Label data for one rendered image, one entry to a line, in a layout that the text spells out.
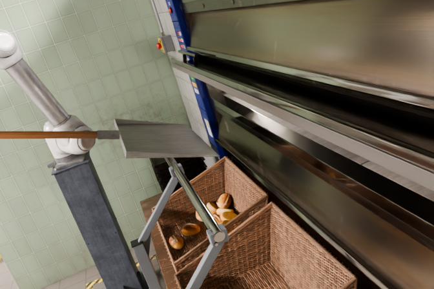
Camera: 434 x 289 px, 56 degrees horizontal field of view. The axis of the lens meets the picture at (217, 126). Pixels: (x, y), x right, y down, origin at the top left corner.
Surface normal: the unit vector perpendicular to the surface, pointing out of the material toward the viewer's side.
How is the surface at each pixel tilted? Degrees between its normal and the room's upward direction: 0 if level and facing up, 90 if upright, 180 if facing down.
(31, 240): 90
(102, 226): 90
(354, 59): 70
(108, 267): 90
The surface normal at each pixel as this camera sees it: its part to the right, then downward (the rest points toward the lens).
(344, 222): -0.95, 0.02
